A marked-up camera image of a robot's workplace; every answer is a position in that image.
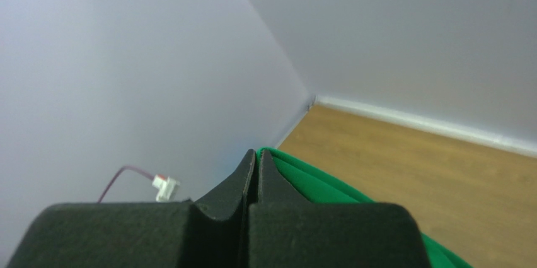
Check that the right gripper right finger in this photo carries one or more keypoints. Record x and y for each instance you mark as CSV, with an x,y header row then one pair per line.
x,y
287,230

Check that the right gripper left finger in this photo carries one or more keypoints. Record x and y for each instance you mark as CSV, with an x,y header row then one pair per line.
x,y
209,232

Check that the green t-shirt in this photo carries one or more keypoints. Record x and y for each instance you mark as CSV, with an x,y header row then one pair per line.
x,y
319,187

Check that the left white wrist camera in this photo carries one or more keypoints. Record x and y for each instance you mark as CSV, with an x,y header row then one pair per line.
x,y
166,186

